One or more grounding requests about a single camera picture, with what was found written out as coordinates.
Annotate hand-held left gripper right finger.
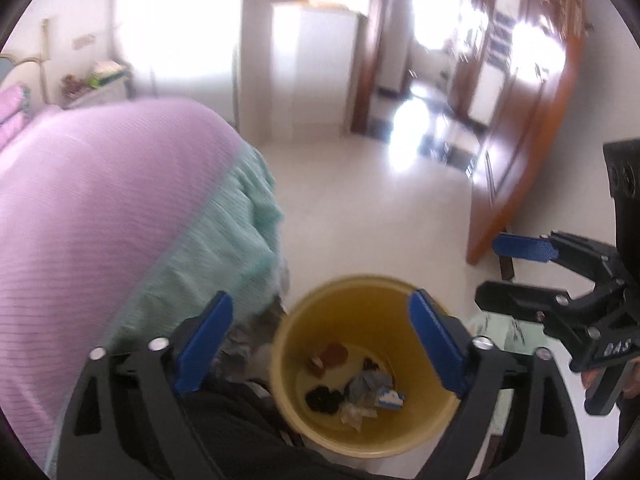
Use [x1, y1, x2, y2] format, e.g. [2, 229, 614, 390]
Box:
[407, 288, 586, 480]

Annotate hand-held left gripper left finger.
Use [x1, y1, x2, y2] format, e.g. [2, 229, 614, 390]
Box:
[57, 290, 234, 480]

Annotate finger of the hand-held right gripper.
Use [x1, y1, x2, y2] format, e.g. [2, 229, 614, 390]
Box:
[492, 230, 627, 287]
[474, 280, 599, 342]

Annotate grey blue sock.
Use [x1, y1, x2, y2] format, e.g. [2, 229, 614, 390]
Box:
[347, 370, 394, 404]

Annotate yellow plastic bin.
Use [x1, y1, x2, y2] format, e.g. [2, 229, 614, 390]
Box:
[272, 274, 464, 459]

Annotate orange brown sock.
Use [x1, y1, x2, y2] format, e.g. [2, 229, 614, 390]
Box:
[307, 342, 349, 376]

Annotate large white tissue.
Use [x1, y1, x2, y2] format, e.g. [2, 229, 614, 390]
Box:
[339, 404, 379, 431]

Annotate black socks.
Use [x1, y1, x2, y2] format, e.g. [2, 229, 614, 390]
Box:
[305, 385, 346, 415]

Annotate grey cloth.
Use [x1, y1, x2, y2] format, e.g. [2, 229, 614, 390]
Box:
[219, 294, 292, 382]

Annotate wooden door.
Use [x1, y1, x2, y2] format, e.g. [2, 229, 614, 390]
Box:
[466, 0, 587, 267]

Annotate white nightstand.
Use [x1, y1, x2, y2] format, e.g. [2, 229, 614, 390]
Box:
[62, 77, 132, 110]

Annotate green and white packet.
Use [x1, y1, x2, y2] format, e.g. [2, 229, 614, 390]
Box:
[90, 60, 128, 86]

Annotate plump purple pillow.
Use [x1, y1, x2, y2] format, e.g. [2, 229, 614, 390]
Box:
[0, 110, 30, 151]
[0, 84, 32, 126]

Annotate brown plush toy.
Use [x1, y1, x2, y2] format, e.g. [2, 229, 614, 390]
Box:
[60, 74, 92, 97]

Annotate wooden door frame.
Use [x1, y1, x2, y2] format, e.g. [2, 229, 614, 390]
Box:
[350, 0, 397, 136]

